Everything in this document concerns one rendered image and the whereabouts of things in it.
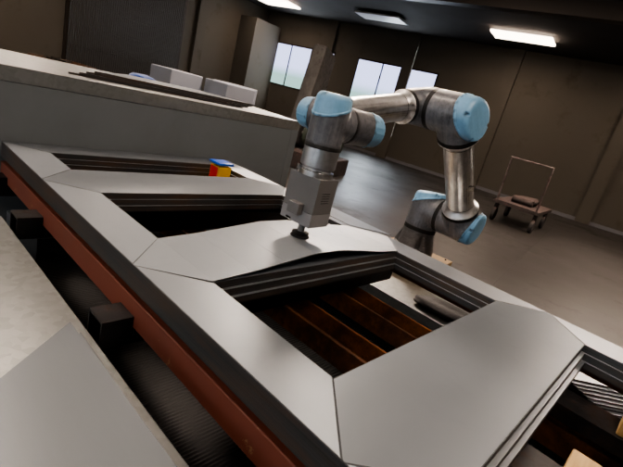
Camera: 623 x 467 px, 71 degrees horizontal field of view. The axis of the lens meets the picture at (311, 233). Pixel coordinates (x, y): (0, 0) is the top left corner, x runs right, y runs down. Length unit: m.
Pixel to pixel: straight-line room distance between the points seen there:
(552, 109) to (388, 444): 11.52
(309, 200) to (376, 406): 0.47
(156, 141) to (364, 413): 1.28
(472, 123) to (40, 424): 1.09
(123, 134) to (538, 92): 11.02
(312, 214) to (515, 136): 11.13
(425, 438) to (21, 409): 0.43
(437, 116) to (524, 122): 10.68
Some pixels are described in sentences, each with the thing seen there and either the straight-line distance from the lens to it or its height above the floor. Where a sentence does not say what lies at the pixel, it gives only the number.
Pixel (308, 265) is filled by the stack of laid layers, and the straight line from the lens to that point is 0.87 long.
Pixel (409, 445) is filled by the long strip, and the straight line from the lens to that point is 0.52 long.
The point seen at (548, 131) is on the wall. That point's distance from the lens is 11.83.
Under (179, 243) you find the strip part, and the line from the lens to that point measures 0.84.
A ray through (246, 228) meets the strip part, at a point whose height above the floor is 0.88.
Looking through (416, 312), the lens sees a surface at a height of 0.68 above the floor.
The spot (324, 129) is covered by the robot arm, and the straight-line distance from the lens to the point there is 0.87.
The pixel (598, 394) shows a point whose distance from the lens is 1.23.
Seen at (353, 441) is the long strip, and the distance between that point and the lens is 0.49.
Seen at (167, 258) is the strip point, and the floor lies 0.86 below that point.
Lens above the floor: 1.17
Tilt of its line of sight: 17 degrees down
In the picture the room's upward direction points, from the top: 15 degrees clockwise
